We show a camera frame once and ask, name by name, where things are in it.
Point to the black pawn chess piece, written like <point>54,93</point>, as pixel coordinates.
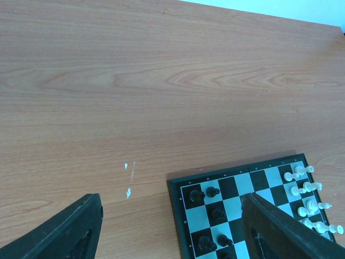
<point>212,191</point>

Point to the black rook chess piece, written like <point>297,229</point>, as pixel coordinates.
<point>196,196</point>

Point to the white rook far corner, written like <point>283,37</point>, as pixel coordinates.
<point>302,170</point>

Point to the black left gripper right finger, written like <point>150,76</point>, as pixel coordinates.
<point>271,233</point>

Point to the white knight far side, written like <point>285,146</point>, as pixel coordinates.
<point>311,186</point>

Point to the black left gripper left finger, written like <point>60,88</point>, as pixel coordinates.
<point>72,233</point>

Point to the white pawn near rook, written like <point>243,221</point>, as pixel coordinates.
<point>290,176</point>

